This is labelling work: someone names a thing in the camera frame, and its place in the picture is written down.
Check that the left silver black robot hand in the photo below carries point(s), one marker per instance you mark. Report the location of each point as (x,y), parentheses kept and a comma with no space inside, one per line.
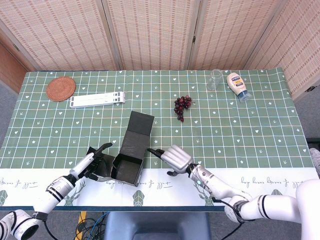
(81,165)

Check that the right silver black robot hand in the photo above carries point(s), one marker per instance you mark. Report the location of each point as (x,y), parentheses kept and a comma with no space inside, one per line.
(177,158)

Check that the black cardboard box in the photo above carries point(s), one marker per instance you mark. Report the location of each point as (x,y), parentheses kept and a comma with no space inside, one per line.
(135,142)

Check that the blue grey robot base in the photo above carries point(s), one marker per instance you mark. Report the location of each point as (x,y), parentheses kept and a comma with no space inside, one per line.
(155,225)

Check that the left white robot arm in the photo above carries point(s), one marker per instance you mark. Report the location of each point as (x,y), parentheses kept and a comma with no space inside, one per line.
(55,192)

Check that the white folding stand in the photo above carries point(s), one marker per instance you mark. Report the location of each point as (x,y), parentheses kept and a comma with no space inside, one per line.
(97,99)

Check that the yellow floor strip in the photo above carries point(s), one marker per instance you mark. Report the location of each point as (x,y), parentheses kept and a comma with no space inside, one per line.
(82,217)

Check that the dark red grape bunch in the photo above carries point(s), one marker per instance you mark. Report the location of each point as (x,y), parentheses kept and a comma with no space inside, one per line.
(181,105)

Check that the green checked deer tablecloth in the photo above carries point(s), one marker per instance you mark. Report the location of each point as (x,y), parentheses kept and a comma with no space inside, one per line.
(237,130)

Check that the round woven brown coaster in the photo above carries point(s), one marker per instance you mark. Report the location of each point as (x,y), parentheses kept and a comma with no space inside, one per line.
(60,89)

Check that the clear empty jar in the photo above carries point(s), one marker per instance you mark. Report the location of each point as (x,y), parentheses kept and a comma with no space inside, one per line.
(213,81)

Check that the mayonnaise squeeze bottle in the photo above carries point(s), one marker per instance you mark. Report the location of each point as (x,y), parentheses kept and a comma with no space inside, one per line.
(237,83)

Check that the brown wooden door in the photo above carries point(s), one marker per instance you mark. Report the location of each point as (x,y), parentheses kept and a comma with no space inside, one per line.
(10,67)

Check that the woven folding screen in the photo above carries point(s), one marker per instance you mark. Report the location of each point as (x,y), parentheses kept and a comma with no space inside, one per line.
(155,32)

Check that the grey fabric object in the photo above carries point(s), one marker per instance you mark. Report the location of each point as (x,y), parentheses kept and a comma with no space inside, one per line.
(315,160)

